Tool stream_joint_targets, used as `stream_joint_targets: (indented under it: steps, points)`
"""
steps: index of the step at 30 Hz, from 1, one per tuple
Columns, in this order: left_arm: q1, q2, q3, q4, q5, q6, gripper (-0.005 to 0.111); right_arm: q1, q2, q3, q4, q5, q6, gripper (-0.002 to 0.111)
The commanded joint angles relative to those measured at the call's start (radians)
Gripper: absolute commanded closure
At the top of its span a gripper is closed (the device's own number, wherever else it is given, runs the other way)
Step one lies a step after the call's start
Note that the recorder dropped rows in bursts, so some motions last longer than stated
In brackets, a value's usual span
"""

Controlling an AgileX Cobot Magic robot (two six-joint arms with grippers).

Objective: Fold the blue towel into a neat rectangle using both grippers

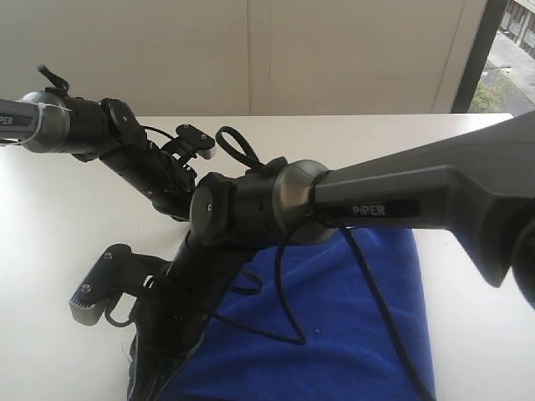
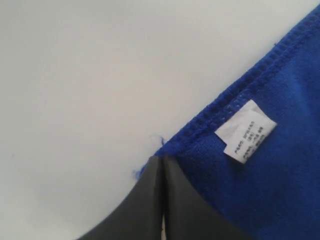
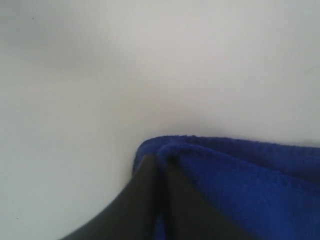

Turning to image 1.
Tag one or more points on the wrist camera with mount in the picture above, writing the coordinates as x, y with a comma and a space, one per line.
189, 143
117, 271

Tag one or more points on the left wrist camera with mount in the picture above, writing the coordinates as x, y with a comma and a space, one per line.
189, 143

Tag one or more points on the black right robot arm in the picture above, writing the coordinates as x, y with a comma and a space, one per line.
479, 186

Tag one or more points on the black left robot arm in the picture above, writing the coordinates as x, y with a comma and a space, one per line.
44, 122

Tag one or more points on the blue microfibre cloth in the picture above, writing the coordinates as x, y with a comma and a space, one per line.
349, 354

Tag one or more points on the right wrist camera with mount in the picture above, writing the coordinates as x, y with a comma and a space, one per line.
117, 271

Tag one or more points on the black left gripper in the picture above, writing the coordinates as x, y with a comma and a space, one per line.
159, 177

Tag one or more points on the dark window frame post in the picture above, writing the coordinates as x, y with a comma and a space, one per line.
485, 34

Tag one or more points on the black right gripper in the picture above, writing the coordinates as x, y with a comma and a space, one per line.
170, 320

